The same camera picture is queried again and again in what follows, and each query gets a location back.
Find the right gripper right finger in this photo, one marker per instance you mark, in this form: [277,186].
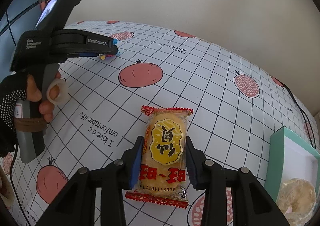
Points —
[252,205]

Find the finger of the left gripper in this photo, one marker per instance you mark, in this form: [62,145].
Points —
[94,53]

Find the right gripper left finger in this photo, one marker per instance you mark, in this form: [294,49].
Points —
[75,203]

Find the cream mesh bath sponge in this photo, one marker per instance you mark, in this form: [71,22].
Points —
[296,200]

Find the red yellow snack packet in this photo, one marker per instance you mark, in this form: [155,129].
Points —
[162,172]

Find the left gloved hand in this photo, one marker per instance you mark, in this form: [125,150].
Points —
[26,111]

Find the teal rimmed white tray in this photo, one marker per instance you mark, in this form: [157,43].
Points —
[291,157]

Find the pomegranate print grid bedsheet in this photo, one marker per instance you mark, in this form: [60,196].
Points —
[237,107]

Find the pink black wall strip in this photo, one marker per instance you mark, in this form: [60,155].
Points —
[43,5]

